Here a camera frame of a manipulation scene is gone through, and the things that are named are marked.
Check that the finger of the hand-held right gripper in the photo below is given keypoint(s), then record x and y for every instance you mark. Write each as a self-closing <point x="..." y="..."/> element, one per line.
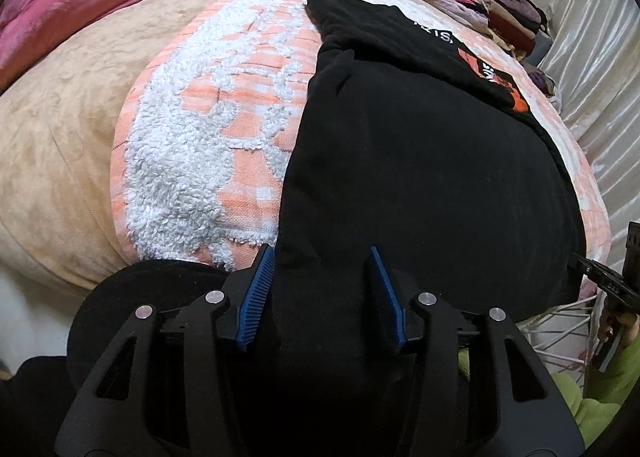
<point x="592" y="271"/>

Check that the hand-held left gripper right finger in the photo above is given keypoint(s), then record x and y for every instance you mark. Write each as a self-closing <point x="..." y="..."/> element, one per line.
<point x="387" y="297"/>

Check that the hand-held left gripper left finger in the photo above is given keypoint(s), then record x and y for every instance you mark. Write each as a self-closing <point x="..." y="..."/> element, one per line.
<point x="255" y="297"/>

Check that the black sweater with orange cuffs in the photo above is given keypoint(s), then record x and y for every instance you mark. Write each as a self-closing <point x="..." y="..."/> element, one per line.
<point x="400" y="162"/>

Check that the person's right forearm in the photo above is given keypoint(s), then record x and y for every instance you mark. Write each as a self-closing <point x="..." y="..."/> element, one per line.
<point x="610" y="397"/>

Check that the pile of folded clothes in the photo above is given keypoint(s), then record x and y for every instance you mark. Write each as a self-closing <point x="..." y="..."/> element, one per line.
<point x="500" y="2"/>

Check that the person's right hand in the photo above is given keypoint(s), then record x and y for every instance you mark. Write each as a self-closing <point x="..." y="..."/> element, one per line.
<point x="622" y="324"/>

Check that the green fleece garment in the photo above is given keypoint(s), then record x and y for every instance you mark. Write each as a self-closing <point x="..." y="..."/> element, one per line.
<point x="463" y="362"/>

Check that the orange and white terry mat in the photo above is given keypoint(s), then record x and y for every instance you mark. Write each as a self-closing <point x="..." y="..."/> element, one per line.
<point x="200" y="137"/>

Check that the white satin curtain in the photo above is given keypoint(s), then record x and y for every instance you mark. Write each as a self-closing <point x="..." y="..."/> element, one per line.
<point x="600" y="87"/>

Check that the purple cloth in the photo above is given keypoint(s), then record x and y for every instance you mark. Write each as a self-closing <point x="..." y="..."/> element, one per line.
<point x="542" y="79"/>

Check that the beige bed cover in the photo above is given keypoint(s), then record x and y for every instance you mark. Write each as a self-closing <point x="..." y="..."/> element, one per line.
<point x="60" y="162"/>

